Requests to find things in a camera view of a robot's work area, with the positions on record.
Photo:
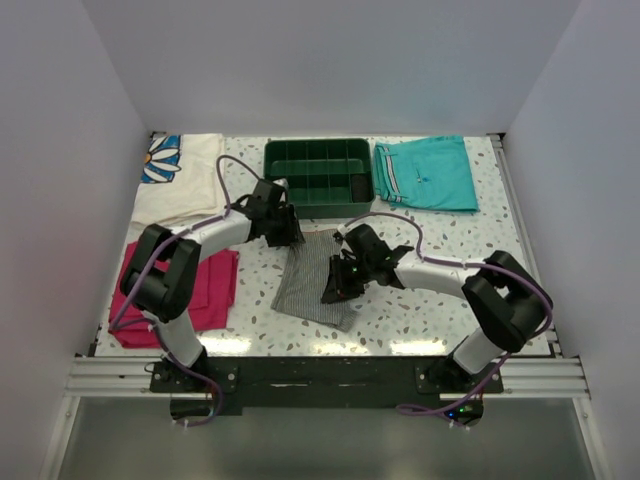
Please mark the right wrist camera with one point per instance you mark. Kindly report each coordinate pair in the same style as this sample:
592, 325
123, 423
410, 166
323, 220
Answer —
341, 232

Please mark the green divided plastic tray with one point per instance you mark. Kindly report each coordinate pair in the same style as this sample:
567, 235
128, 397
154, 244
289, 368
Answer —
318, 173

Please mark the black item in tray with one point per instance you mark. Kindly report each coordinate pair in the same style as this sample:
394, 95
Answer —
360, 189

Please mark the grey striped underwear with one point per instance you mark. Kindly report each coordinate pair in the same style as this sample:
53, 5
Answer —
304, 281

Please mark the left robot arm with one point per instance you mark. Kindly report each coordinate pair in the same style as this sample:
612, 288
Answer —
160, 277

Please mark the teal folded shorts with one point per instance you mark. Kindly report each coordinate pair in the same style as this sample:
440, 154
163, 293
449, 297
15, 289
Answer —
432, 174

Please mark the pink folded cloth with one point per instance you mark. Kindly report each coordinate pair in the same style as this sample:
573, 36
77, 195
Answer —
213, 297

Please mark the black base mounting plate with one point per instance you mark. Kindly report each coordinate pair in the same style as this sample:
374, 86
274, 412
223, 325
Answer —
340, 382

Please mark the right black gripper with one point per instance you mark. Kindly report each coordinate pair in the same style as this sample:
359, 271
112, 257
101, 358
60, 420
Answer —
337, 289

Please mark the cream daisy print shirt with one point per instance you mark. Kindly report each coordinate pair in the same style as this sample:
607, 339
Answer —
179, 179

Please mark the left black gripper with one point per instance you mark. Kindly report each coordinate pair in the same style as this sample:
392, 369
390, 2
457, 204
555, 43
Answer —
291, 232

